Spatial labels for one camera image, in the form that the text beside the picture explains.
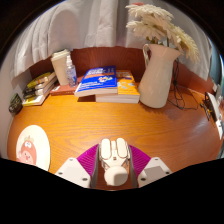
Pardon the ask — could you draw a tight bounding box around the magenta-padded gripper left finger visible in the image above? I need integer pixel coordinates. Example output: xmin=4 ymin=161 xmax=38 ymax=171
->
xmin=54 ymin=143 xmax=101 ymax=189

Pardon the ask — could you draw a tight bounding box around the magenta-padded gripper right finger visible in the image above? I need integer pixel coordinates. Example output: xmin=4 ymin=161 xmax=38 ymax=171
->
xmin=128 ymin=144 xmax=173 ymax=189

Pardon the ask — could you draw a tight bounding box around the white computer mouse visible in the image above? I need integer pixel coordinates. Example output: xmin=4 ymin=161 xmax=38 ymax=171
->
xmin=98 ymin=137 xmax=132 ymax=187

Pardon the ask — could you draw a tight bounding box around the round white cartoon mouse pad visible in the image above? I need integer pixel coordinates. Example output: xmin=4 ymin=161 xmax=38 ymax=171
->
xmin=15 ymin=124 xmax=52 ymax=172

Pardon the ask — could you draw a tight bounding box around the white and yellow book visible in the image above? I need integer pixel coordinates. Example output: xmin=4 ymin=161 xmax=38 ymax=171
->
xmin=21 ymin=84 xmax=55 ymax=107

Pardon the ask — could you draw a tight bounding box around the red-brown book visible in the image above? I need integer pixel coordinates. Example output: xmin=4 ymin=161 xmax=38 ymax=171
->
xmin=49 ymin=75 xmax=84 ymax=97

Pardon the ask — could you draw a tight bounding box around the white tablet on stand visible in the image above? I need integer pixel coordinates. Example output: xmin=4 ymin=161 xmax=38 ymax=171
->
xmin=201 ymin=91 xmax=224 ymax=141

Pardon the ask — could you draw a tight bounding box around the orange book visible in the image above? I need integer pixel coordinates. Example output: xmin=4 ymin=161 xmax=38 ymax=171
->
xmin=94 ymin=69 xmax=141 ymax=105

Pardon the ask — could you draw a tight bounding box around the dark green mug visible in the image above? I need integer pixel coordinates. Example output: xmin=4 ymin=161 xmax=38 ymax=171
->
xmin=8 ymin=93 xmax=24 ymax=117

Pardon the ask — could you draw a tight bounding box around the white pitcher vase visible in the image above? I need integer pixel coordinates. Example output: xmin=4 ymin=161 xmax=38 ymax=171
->
xmin=137 ymin=43 xmax=183 ymax=109

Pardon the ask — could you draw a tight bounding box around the clear spray bottle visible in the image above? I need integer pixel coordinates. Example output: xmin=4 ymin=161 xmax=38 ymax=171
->
xmin=65 ymin=55 xmax=78 ymax=88

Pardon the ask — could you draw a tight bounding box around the white lidded canister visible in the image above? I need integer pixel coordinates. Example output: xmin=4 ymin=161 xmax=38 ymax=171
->
xmin=50 ymin=48 xmax=72 ymax=87

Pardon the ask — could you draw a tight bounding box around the white daisy bouquet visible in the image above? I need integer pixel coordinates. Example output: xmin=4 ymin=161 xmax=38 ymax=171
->
xmin=125 ymin=3 xmax=201 ymax=63

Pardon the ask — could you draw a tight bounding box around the white curtain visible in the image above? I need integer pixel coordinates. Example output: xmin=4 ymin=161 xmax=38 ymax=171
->
xmin=9 ymin=0 xmax=214 ymax=81

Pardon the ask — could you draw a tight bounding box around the black cable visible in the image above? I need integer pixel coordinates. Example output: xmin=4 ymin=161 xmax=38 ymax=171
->
xmin=167 ymin=58 xmax=201 ymax=111

